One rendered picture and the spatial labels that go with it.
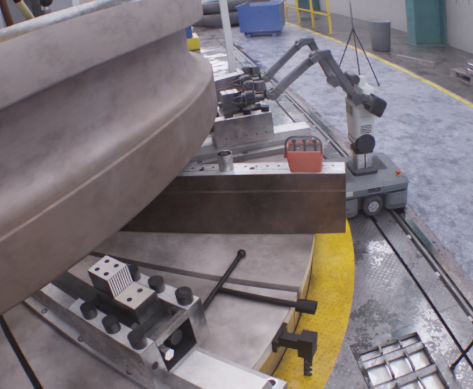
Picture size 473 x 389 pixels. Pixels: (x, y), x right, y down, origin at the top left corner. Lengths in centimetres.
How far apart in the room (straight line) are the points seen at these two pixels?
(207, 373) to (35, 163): 101
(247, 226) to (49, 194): 132
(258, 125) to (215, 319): 171
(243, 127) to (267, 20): 855
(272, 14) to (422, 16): 406
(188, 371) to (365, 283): 135
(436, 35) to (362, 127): 842
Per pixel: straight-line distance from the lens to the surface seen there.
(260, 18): 1168
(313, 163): 228
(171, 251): 253
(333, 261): 279
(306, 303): 200
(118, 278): 158
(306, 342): 187
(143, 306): 154
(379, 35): 934
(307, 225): 247
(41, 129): 162
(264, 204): 242
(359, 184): 309
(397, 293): 257
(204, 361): 167
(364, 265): 276
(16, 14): 723
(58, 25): 150
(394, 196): 322
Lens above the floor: 174
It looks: 30 degrees down
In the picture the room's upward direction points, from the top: 8 degrees counter-clockwise
